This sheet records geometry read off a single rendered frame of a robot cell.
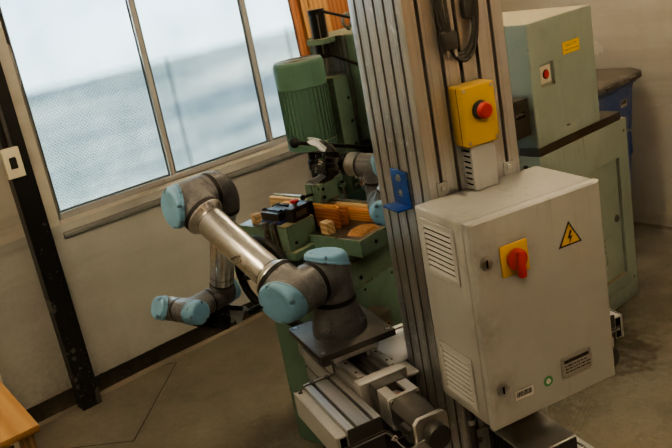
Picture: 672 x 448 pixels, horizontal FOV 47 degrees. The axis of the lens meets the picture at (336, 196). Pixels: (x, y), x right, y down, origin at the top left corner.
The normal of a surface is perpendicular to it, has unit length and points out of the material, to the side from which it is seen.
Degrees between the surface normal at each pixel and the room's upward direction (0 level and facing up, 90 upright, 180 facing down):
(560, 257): 90
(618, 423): 0
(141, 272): 90
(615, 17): 90
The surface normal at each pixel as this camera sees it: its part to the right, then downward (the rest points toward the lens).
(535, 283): 0.42, 0.18
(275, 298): -0.56, 0.40
